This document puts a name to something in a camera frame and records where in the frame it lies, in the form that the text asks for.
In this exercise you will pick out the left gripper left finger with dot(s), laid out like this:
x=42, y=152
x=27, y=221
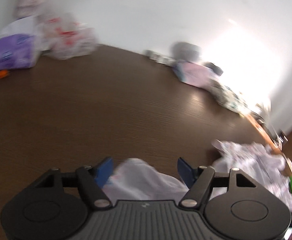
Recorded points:
x=91, y=180

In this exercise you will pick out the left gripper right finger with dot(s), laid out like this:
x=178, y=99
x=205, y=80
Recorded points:
x=199, y=182

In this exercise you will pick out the pink floral garment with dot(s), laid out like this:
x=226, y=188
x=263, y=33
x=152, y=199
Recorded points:
x=241, y=166

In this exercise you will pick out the cream teal-flower storage pouch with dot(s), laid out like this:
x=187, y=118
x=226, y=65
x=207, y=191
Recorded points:
x=228, y=99

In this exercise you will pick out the pink cloth pouch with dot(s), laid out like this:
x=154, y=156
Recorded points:
x=193, y=74

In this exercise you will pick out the small dark box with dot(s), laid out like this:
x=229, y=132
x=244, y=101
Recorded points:
x=217, y=70

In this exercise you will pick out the white multi-plug strip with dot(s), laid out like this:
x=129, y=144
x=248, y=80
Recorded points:
x=159, y=58

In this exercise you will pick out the small orange object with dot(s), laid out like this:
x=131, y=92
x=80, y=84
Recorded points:
x=4, y=73

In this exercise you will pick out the clear plastic snack bag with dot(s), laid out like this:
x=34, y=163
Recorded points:
x=64, y=37

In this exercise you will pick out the purple tissue pack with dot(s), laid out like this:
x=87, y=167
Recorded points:
x=18, y=51

